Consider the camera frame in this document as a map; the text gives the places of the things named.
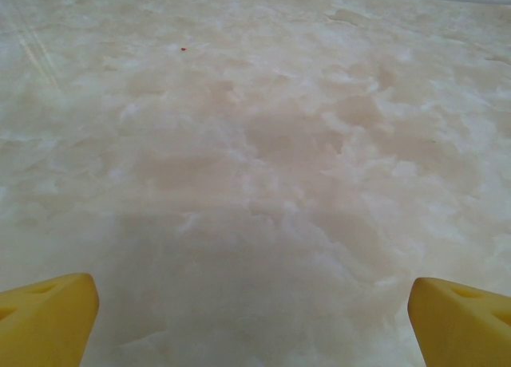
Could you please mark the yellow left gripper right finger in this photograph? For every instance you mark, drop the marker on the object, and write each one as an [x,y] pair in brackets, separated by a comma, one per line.
[463,327]

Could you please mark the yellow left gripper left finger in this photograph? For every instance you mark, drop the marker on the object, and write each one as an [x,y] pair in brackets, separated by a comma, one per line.
[44,323]

